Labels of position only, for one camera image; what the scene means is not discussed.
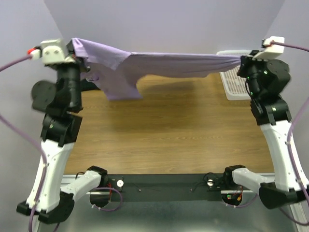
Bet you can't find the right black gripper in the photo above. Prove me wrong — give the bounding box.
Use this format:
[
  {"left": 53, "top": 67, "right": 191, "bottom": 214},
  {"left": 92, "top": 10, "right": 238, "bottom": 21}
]
[{"left": 236, "top": 49, "right": 272, "bottom": 99}]

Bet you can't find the purple t shirt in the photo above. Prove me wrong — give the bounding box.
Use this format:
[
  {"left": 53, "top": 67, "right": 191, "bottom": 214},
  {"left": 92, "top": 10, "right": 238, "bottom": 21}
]
[{"left": 72, "top": 38, "right": 240, "bottom": 100}]

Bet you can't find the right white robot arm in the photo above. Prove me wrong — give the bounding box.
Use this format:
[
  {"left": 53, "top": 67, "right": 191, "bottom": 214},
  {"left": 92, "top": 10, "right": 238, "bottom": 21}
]
[{"left": 222, "top": 50, "right": 309, "bottom": 209}]

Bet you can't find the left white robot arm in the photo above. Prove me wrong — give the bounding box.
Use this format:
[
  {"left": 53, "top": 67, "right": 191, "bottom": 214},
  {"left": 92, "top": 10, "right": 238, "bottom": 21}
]
[{"left": 16, "top": 39, "right": 108, "bottom": 224}]

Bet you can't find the folded black t shirt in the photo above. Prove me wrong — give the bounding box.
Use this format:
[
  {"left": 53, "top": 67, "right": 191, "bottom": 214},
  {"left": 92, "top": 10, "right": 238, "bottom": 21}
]
[{"left": 81, "top": 79, "right": 100, "bottom": 92}]

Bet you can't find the white plastic basket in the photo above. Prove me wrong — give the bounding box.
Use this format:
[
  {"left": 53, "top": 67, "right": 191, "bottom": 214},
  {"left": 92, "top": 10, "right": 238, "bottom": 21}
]
[{"left": 217, "top": 50, "right": 251, "bottom": 101}]

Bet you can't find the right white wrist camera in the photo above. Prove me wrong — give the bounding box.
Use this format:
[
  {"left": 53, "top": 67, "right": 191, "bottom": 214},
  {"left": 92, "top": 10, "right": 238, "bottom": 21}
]
[{"left": 251, "top": 36, "right": 285, "bottom": 60}]

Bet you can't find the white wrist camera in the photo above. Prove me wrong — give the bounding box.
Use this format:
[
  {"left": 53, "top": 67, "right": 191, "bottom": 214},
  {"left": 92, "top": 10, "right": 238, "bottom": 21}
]
[
  {"left": 28, "top": 39, "right": 74, "bottom": 65},
  {"left": 251, "top": 36, "right": 285, "bottom": 60}
]

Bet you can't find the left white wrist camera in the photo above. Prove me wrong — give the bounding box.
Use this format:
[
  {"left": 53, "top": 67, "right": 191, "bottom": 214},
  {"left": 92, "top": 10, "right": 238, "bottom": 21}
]
[{"left": 28, "top": 39, "right": 74, "bottom": 65}]

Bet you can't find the aluminium frame rail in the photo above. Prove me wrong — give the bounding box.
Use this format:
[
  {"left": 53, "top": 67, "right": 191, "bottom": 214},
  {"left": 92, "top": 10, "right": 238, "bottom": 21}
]
[{"left": 28, "top": 173, "right": 301, "bottom": 232}]

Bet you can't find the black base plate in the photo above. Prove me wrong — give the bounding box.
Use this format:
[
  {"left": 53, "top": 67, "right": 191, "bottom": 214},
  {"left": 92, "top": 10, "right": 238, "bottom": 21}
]
[{"left": 89, "top": 173, "right": 257, "bottom": 211}]

